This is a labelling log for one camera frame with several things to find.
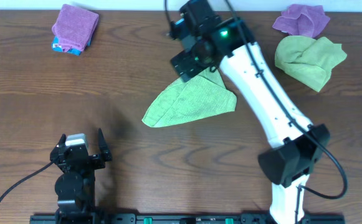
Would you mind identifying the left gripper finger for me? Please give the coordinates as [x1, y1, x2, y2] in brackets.
[98, 128, 112, 162]
[56, 134, 67, 148]

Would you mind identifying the light green cloth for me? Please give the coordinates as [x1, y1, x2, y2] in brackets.
[142, 69, 237, 128]

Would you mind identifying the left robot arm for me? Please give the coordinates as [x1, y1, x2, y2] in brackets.
[50, 129, 112, 223]

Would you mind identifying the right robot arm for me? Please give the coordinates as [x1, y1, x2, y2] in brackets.
[169, 14, 330, 223]

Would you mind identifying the folded blue cloth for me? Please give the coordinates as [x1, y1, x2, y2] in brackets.
[51, 36, 92, 56]

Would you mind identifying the crumpled purple cloth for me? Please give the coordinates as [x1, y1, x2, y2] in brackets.
[272, 4, 330, 38]

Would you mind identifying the olive green crumpled cloth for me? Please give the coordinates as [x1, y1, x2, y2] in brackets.
[275, 35, 347, 92]

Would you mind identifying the folded purple cloth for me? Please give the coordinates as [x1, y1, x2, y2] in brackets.
[52, 4, 99, 52]

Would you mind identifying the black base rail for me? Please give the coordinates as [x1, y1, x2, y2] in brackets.
[29, 212, 346, 224]

